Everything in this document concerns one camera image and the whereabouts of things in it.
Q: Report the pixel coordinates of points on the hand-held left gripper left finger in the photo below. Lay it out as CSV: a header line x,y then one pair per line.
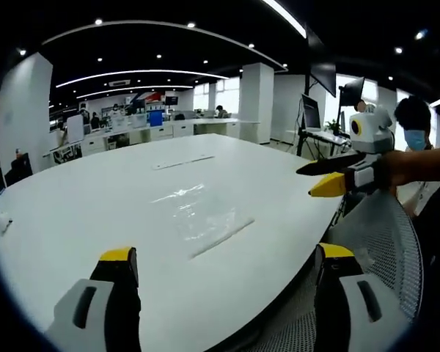
x,y
88,322

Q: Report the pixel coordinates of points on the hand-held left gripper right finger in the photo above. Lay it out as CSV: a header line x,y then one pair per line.
x,y
366,322

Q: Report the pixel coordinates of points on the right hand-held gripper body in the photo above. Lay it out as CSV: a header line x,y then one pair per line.
x,y
374,132

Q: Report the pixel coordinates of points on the clear resealable plastic bag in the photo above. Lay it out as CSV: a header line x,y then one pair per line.
x,y
205,220

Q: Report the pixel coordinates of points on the person's right hand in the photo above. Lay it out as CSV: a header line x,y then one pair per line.
x,y
392,170

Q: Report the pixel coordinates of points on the white standing desk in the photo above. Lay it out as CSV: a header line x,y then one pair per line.
x,y
322,135

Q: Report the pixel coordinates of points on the green potted plant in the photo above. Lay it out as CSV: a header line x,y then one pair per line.
x,y
331,125

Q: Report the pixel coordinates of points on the lit computer monitor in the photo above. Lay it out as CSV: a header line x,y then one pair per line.
x,y
311,111

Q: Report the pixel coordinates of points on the grey mesh office chair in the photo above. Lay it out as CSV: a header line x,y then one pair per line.
x,y
385,227

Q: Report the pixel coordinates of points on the black hanging monitor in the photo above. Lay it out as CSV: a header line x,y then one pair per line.
x,y
324,77

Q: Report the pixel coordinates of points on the white pillar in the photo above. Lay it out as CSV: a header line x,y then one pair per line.
x,y
25,110
256,102

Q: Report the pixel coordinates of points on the small white device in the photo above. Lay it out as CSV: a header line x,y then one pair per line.
x,y
1,221

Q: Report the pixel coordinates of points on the row of white office desks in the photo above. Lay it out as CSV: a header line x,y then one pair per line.
x,y
183,128

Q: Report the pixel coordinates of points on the blue box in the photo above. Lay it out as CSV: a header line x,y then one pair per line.
x,y
156,119

